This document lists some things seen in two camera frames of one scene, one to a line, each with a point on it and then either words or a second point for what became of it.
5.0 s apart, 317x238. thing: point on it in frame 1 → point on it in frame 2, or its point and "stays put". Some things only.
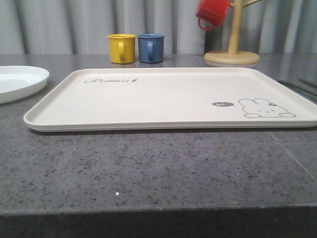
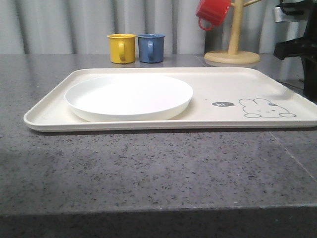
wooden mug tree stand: (233, 56) stays put
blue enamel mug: (151, 47) stays put
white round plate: (19, 83) → (128, 98)
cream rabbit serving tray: (166, 98) stays put
